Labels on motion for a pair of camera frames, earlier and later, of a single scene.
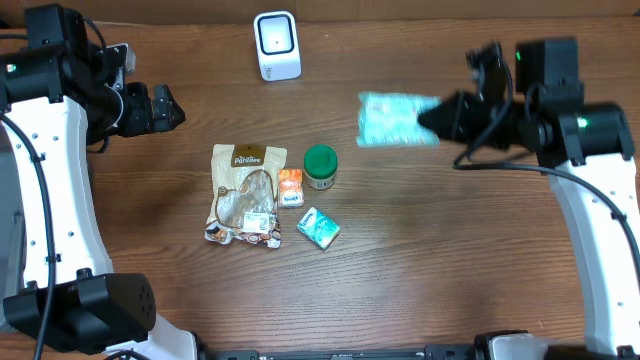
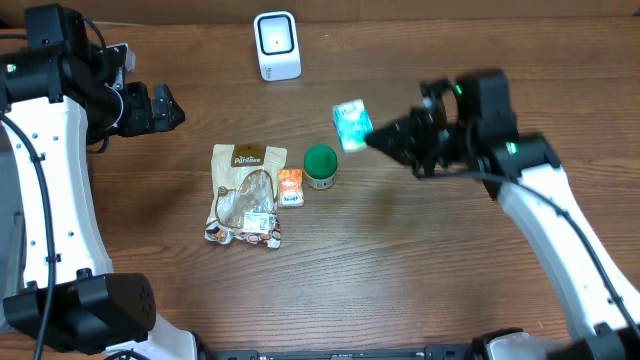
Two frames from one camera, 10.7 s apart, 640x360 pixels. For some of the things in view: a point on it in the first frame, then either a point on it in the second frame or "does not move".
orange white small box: (291, 188) does not move
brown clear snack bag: (244, 195) does not move
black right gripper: (462, 116) to (409, 134)
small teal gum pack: (318, 228) to (354, 125)
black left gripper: (145, 112) does not move
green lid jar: (320, 166) does not move
